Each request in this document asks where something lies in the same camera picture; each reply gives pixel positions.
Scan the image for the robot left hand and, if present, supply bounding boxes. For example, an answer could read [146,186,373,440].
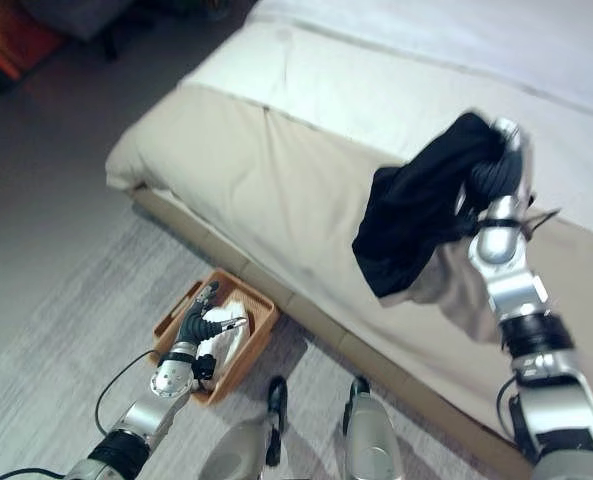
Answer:
[175,280,249,358]

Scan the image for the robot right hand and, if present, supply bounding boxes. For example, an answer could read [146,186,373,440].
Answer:
[467,117,534,205]

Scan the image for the black garment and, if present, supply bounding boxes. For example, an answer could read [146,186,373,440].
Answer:
[351,111,508,299]

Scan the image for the orange plastic basket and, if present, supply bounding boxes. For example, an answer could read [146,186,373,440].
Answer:
[153,268,280,406]

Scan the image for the white garment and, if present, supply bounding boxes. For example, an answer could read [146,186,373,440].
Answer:
[194,298,252,386]

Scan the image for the bed with beige cover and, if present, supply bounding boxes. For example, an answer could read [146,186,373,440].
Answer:
[104,0,593,446]

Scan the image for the robot right leg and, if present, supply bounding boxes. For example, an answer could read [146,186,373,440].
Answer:
[341,375,402,480]

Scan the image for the dark grey chair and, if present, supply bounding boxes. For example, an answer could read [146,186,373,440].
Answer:
[18,0,150,62]

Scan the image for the red orange cushion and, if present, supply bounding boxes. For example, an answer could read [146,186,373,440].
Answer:
[0,2,67,94]

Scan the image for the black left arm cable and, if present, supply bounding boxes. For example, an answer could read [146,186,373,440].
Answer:
[94,348,163,435]

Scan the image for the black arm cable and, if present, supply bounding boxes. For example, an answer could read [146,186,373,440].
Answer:
[495,377,522,446]
[94,348,163,435]

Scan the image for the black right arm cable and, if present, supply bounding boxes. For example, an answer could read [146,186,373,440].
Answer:
[495,377,522,446]

